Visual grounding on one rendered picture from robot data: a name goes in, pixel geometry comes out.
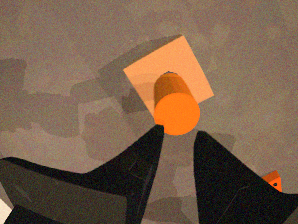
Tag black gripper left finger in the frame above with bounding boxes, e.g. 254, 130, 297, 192
0, 125, 164, 224

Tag orange cylinder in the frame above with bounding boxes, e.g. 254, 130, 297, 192
154, 73, 200, 135

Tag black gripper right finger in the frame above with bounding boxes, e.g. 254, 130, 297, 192
193, 131, 298, 224

